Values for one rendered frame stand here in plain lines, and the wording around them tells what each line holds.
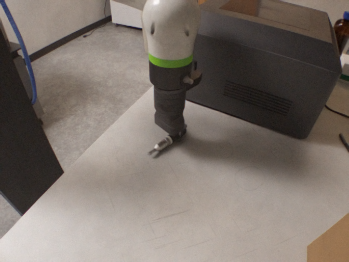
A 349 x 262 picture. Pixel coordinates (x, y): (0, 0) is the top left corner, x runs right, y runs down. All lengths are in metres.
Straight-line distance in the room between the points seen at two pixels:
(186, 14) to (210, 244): 0.45
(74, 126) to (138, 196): 1.66
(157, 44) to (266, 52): 0.31
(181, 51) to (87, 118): 1.82
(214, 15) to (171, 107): 0.30
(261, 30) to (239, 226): 0.48
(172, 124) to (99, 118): 1.65
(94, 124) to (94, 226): 1.64
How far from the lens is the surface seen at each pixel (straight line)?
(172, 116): 0.56
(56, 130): 2.20
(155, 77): 0.50
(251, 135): 0.74
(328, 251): 0.52
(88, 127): 2.12
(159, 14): 0.43
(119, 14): 3.97
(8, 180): 1.25
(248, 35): 0.67
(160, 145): 0.64
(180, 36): 0.44
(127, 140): 0.69
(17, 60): 1.94
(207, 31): 0.69
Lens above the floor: 1.40
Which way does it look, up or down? 44 degrees down
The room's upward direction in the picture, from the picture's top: 3 degrees clockwise
